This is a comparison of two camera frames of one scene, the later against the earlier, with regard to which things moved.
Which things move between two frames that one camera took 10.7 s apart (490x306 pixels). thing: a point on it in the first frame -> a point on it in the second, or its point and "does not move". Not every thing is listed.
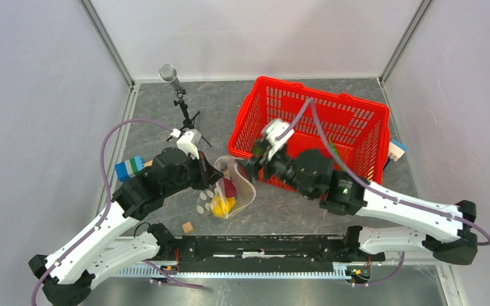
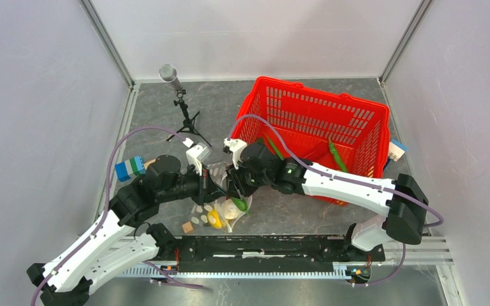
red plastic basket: [356, 127] does not move
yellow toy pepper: [222, 206] -> [214, 219]
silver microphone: [168, 73] does not move
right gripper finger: [252, 169] -> [235, 185]
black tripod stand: [188, 123] does not move
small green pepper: [335, 152] does not move
